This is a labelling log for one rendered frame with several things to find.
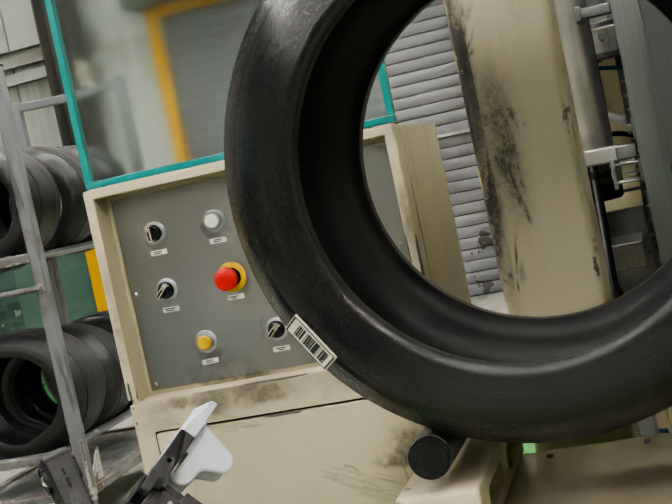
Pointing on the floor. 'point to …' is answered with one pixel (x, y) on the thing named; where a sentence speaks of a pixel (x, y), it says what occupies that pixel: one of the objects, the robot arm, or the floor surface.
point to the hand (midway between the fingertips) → (200, 409)
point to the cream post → (531, 163)
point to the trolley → (53, 325)
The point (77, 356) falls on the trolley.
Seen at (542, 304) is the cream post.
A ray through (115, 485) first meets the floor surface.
